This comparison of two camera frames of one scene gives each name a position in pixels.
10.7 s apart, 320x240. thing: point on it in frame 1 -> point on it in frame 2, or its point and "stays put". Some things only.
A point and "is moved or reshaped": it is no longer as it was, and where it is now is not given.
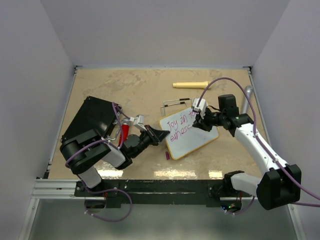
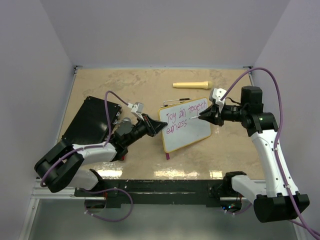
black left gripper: [156, 135] -> [157, 125]
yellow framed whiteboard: [183, 138] is moved or reshaped
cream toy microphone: [203, 85] stays put
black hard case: [94, 114] stays put
